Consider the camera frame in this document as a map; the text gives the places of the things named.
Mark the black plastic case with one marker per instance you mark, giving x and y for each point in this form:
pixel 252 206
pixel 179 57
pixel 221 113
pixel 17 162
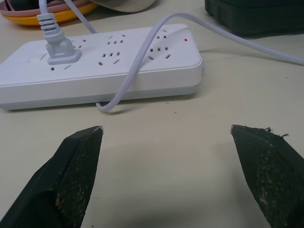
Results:
pixel 256 16

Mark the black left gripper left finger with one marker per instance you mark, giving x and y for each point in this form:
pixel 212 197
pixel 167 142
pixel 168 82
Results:
pixel 64 180

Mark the yellow plate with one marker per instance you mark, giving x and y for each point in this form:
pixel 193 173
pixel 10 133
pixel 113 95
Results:
pixel 47 17

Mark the grey power plug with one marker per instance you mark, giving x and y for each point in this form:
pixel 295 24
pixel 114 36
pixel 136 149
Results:
pixel 55 40

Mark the white power strip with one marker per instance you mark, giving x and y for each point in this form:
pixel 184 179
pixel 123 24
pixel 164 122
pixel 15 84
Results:
pixel 147 69

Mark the pink plate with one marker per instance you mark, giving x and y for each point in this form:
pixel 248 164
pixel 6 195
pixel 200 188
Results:
pixel 31 8

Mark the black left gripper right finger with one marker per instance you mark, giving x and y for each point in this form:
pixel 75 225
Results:
pixel 268 175

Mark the beige cap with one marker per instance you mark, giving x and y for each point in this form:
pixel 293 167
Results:
pixel 123 5

